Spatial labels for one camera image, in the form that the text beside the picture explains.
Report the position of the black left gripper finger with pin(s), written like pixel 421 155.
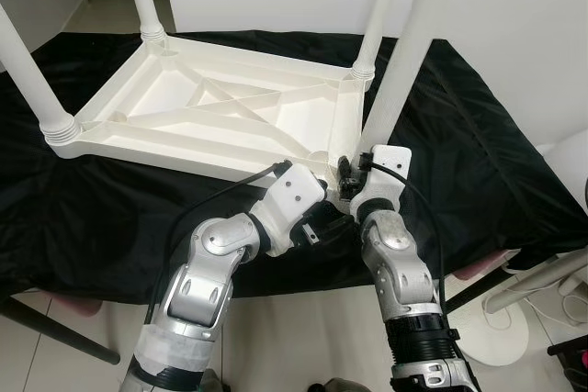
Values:
pixel 335 219

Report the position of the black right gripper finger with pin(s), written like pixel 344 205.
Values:
pixel 345 174

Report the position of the white plastic children table top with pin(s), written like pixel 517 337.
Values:
pixel 211 103

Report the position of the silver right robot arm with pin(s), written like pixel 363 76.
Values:
pixel 404 273

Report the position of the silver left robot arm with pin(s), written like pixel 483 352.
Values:
pixel 197 291

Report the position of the black cloth table cover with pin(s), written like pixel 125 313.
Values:
pixel 496 153

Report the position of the black metal table leg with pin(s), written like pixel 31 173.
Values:
pixel 478 289
pixel 55 330

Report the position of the grey robot right leg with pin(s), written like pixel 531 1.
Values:
pixel 338 386

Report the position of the grey robot leg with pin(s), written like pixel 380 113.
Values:
pixel 209 381
pixel 338 386

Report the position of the grey robot left leg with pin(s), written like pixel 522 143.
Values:
pixel 209 381

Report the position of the white standing fan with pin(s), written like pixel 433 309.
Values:
pixel 501 337

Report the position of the magenta metal part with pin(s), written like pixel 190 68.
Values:
pixel 581 358

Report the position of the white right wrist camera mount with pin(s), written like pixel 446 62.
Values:
pixel 386 167

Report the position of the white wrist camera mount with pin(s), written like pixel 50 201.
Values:
pixel 294 195
pixel 386 167

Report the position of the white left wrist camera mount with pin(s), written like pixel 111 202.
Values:
pixel 294 195

